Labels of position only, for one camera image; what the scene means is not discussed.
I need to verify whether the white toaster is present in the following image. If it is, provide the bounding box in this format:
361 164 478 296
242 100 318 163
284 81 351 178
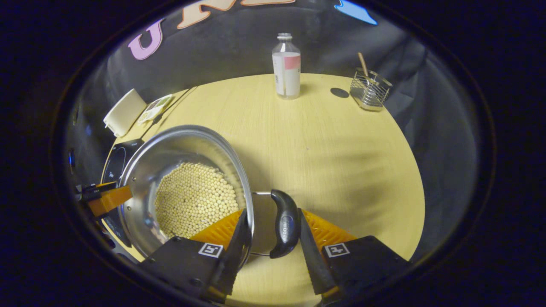
103 88 148 138

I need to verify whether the steel pot with black handle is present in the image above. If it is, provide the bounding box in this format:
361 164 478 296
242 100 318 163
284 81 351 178
117 125 301 261

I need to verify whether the wire mesh holder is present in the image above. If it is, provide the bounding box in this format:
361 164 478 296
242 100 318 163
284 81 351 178
349 67 393 112

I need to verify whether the pile of yellow soybeans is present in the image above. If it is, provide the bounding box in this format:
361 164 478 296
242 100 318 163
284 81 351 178
154 162 240 239

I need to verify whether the clear bottle with white label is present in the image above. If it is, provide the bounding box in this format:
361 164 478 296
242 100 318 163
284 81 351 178
272 32 302 100

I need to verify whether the black backdrop cloth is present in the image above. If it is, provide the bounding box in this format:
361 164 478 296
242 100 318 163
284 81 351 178
64 0 478 256

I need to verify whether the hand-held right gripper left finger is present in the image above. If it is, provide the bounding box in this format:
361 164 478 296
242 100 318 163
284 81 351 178
139 208 252 303

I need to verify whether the black induction cooktop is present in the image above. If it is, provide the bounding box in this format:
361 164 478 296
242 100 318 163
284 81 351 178
100 139 145 248

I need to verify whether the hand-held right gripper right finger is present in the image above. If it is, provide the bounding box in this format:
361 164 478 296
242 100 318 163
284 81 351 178
298 208 412 305

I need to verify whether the white divided dish of beans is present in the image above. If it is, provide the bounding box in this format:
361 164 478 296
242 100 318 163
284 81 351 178
137 94 174 125

